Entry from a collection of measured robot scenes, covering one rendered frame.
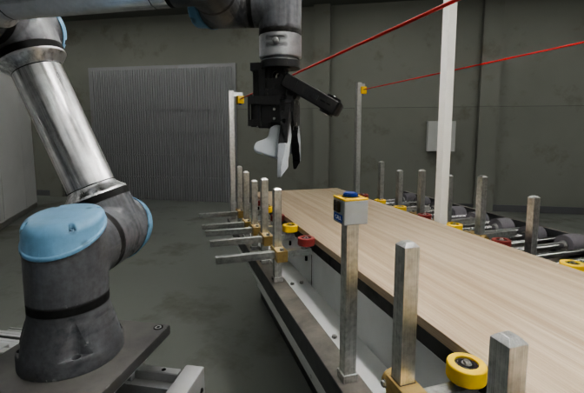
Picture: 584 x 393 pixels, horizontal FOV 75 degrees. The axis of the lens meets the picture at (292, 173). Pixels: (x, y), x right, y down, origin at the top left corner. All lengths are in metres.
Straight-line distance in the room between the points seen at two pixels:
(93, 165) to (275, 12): 0.43
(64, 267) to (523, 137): 7.28
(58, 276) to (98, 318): 0.09
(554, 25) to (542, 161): 2.21
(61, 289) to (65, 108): 0.33
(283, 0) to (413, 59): 6.56
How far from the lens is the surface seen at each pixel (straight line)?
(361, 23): 7.29
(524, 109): 7.55
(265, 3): 0.69
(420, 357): 1.25
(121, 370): 0.69
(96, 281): 0.67
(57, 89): 0.82
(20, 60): 0.83
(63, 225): 0.64
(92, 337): 0.69
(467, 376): 0.94
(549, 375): 1.02
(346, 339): 1.14
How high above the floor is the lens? 1.39
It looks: 6 degrees down
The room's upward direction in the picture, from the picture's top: straight up
